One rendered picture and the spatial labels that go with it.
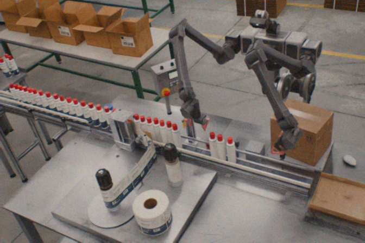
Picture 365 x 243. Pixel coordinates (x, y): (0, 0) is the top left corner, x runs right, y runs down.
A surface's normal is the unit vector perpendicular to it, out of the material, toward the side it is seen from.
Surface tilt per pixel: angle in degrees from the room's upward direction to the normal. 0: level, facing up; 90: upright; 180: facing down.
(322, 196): 0
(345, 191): 0
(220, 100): 0
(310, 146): 90
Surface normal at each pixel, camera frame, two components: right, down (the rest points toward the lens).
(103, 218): -0.14, -0.80
